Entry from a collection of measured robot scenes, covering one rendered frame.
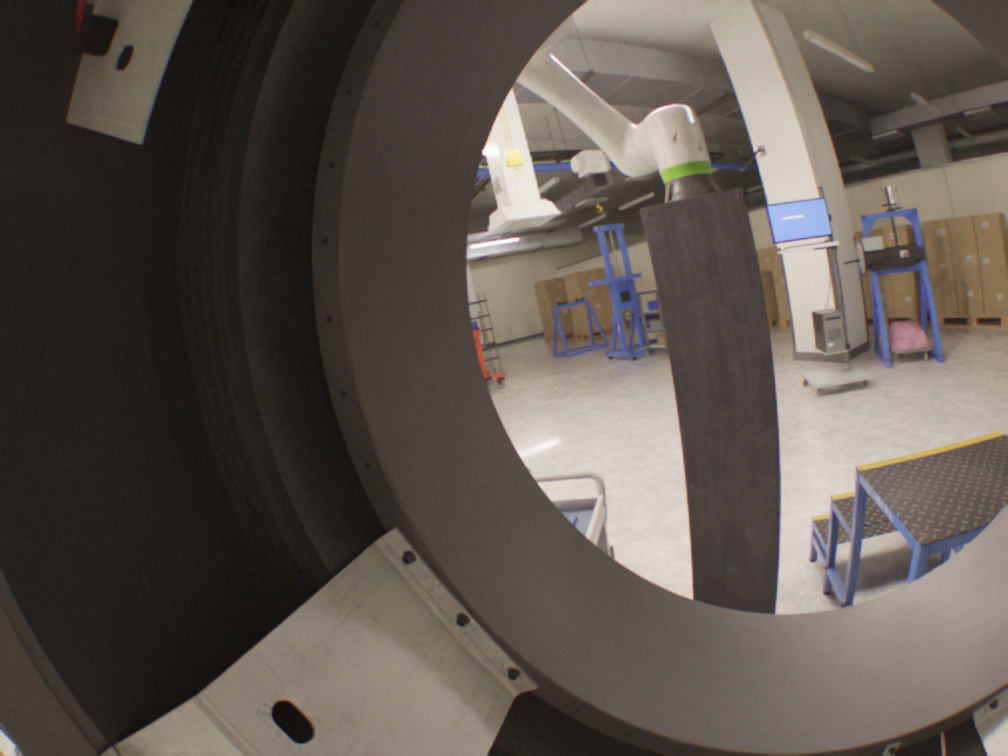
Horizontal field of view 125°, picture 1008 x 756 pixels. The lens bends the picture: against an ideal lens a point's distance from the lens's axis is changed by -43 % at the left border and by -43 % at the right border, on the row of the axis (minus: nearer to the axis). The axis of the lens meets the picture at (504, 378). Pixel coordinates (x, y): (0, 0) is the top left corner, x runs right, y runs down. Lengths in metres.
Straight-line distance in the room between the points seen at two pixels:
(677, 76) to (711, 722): 6.07
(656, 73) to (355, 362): 5.72
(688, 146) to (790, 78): 4.65
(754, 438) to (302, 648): 1.01
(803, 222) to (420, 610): 4.03
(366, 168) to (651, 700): 0.48
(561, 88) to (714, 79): 5.52
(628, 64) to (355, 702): 5.66
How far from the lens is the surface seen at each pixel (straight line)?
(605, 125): 1.25
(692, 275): 1.06
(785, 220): 4.11
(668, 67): 6.13
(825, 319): 4.23
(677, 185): 1.12
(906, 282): 7.27
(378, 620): 0.33
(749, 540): 1.25
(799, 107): 5.60
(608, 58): 5.56
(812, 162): 5.38
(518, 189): 4.54
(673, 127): 1.15
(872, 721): 0.53
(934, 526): 1.15
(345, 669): 0.31
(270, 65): 0.32
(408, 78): 0.36
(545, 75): 1.23
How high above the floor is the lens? 1.19
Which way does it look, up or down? 8 degrees down
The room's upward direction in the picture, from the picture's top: 12 degrees counter-clockwise
